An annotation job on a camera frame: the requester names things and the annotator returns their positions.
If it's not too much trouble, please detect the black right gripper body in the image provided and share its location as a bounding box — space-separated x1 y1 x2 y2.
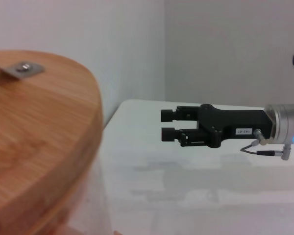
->
197 104 275 149

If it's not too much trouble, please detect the thin grey gripper cable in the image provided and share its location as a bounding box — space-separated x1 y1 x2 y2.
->
240 129 293 162

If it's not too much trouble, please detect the metal lid bracket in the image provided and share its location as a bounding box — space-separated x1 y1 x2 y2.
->
0 61 45 80

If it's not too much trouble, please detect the round wooden jar lid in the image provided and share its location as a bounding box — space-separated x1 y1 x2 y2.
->
0 50 103 235

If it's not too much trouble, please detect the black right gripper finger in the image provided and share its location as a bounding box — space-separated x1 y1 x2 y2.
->
161 127 209 147
161 105 201 122

